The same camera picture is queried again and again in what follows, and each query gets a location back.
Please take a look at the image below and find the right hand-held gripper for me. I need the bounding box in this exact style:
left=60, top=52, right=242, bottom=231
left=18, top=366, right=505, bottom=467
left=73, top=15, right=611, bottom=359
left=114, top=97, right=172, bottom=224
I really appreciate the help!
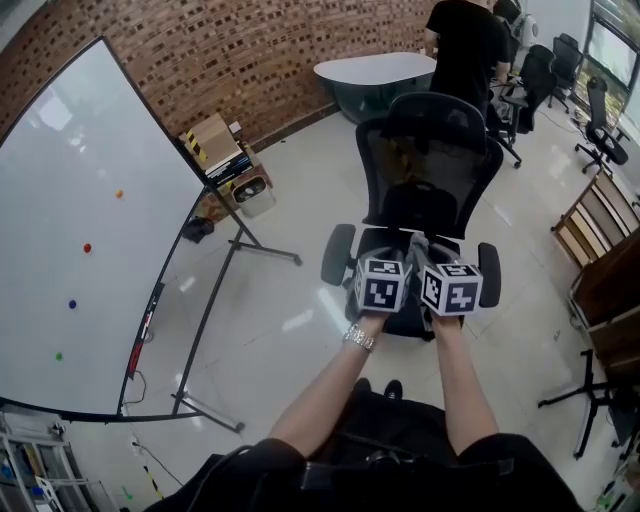
left=418, top=245, right=486, bottom=318

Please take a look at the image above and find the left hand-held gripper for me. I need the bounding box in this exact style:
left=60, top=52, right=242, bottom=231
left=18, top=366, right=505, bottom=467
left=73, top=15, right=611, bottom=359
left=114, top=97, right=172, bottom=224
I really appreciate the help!
left=343, top=257, right=414, bottom=322

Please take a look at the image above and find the grey wiping cloth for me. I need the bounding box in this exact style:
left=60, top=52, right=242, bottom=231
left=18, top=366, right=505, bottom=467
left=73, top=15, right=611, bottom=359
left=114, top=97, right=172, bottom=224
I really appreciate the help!
left=403, top=230, right=437, bottom=301

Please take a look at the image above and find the black mesh office chair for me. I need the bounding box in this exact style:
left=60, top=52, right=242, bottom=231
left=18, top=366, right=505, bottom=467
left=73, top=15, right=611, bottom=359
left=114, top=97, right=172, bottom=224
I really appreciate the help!
left=319, top=92, right=504, bottom=342

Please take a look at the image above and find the person's left forearm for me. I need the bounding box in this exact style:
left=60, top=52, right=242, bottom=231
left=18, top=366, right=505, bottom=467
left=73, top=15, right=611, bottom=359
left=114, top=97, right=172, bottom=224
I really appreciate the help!
left=267, top=309, right=389, bottom=459

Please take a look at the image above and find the person's right forearm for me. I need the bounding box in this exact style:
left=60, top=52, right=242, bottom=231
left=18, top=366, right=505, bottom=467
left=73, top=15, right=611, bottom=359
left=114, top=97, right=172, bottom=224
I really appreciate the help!
left=430, top=312, right=501, bottom=456

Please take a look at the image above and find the silver wristwatch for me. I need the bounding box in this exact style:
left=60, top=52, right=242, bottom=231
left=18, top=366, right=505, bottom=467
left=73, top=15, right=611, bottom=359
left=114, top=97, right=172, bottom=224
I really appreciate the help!
left=342, top=323, right=376, bottom=353

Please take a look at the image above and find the white square bin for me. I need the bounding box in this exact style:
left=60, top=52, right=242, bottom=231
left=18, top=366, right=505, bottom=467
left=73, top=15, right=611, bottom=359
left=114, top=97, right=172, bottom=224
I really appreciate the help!
left=230, top=176, right=278, bottom=219

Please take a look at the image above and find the wooden slatted rack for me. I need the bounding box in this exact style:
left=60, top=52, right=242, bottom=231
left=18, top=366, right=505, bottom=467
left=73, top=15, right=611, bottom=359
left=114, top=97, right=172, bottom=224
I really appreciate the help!
left=551, top=169, right=640, bottom=269

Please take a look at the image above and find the brown wooden cabinet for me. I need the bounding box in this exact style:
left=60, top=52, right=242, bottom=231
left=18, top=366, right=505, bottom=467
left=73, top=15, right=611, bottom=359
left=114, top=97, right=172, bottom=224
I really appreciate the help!
left=568, top=239, right=640, bottom=384

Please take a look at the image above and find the black tripod stand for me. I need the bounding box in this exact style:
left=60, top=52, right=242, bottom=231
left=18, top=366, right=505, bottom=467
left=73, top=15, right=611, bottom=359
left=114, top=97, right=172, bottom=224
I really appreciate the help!
left=537, top=348, right=640, bottom=460

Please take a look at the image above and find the person's black clothing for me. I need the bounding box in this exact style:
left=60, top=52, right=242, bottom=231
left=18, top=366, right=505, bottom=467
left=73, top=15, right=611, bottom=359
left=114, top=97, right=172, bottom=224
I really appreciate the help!
left=118, top=389, right=586, bottom=512

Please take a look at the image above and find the black bag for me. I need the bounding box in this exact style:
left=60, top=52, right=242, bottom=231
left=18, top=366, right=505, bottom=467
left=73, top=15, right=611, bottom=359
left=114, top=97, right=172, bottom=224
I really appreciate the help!
left=181, top=216, right=217, bottom=245

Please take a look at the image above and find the stack of dark books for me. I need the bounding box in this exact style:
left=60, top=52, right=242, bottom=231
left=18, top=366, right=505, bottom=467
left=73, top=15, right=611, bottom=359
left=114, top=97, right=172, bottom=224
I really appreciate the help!
left=203, top=141, right=257, bottom=182

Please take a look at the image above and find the white rounded table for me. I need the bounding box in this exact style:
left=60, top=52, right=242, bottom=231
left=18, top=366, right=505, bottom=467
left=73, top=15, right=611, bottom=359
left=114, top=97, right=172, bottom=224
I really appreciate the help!
left=313, top=51, right=439, bottom=125

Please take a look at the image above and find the cardboard box with striped tape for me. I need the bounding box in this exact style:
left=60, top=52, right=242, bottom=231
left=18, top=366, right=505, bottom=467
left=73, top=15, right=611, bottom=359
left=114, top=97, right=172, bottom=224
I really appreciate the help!
left=178, top=112, right=242, bottom=175

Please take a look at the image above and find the large window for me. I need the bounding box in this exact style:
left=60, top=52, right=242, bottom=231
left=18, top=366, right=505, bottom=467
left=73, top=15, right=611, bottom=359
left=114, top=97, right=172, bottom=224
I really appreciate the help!
left=579, top=0, right=640, bottom=94

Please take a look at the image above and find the whiteboard on black stand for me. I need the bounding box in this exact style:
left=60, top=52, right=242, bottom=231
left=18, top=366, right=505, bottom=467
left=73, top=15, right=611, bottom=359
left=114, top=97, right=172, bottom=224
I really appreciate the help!
left=0, top=34, right=304, bottom=434

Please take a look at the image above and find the white metal shelf unit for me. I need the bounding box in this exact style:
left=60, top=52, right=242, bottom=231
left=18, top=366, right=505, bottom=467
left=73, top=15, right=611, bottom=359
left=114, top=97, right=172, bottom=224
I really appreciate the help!
left=0, top=408, right=119, bottom=512

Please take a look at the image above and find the thin black cable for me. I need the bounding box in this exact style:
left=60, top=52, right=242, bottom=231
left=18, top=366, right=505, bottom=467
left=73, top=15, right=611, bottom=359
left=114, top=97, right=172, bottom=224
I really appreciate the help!
left=121, top=368, right=149, bottom=407

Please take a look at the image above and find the yellow black striped cable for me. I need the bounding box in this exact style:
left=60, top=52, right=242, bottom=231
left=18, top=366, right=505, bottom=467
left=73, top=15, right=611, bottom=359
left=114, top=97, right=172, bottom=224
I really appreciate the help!
left=141, top=463, right=166, bottom=501

